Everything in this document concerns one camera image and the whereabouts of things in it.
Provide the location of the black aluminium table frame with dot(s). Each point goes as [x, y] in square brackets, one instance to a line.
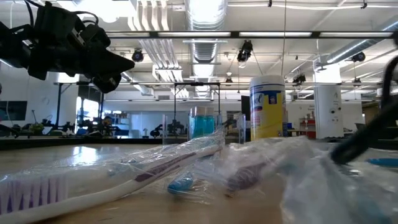
[62, 143]

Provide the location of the white pillar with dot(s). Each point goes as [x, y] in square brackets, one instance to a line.
[328, 109]

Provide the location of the purple toothbrush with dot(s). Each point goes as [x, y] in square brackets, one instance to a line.
[93, 193]
[244, 179]

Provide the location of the black background robot arm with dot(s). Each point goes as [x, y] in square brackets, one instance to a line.
[174, 127]

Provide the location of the dark wall monitor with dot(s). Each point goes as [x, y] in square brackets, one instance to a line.
[14, 110]

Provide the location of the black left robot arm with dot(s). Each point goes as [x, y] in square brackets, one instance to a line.
[12, 46]

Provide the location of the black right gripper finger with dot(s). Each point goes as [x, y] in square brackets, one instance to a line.
[363, 140]

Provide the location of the silver slanted ceiling duct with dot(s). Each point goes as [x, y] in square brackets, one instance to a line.
[345, 51]

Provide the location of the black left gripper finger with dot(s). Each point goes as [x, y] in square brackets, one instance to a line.
[112, 63]

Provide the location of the red shelf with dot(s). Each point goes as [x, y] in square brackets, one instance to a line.
[308, 133]

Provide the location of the silver round ceiling duct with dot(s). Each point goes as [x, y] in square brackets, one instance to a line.
[205, 51]

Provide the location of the black monitor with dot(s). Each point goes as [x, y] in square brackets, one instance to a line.
[245, 107]

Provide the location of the black background rig frame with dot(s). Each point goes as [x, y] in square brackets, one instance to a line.
[211, 83]
[58, 105]

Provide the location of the small teal mouthwash bottle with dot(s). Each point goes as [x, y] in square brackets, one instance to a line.
[211, 124]
[199, 124]

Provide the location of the clear plastic organizer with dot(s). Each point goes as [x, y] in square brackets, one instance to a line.
[242, 129]

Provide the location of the green plant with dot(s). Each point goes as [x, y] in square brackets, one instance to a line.
[36, 127]

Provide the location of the black frame light bar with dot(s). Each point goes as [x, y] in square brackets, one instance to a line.
[235, 34]

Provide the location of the yellow white wipes canister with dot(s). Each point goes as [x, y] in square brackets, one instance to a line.
[267, 115]

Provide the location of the black hanging camera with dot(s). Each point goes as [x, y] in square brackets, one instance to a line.
[245, 49]
[299, 79]
[359, 57]
[137, 56]

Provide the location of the person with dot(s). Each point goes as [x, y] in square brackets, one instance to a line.
[107, 120]

